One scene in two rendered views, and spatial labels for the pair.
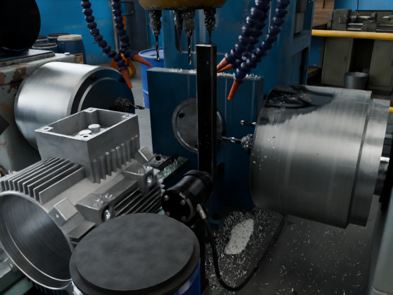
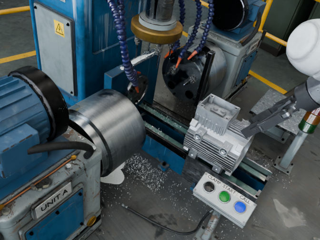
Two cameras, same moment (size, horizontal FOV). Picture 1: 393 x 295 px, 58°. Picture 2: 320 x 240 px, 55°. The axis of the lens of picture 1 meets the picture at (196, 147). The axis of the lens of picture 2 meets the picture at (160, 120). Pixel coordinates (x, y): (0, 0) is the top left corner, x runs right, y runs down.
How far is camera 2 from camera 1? 131 cm
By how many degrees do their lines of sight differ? 74
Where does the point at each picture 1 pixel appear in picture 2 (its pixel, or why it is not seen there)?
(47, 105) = (132, 135)
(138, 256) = not seen: outside the picture
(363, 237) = not seen: hidden behind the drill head
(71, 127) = (210, 115)
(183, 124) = (131, 95)
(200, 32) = (105, 35)
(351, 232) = not seen: hidden behind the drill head
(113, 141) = (225, 105)
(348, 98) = (211, 46)
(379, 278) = (224, 94)
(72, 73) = (122, 106)
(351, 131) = (222, 57)
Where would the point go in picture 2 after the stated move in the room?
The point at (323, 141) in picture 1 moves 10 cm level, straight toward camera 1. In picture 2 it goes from (220, 65) to (241, 73)
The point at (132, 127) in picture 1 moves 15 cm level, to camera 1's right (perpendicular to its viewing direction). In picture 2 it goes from (214, 98) to (214, 77)
